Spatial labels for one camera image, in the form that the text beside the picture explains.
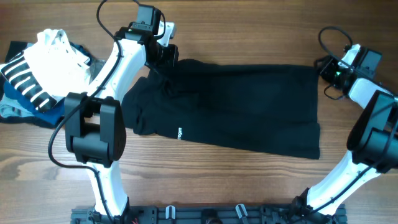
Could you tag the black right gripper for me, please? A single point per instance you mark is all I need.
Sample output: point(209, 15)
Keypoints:
point(327, 68)

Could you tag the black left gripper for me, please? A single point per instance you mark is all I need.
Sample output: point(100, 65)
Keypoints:
point(168, 60)

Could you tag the black t-shirt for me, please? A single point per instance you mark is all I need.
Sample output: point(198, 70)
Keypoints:
point(261, 108)

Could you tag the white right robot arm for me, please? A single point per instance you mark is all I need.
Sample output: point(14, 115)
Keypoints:
point(371, 144)

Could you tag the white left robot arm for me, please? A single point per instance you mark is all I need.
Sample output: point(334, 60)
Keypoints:
point(94, 128)

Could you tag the blue garment in pile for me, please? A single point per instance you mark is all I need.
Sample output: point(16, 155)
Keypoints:
point(17, 109)

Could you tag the black white striped garment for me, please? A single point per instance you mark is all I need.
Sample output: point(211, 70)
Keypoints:
point(19, 74)

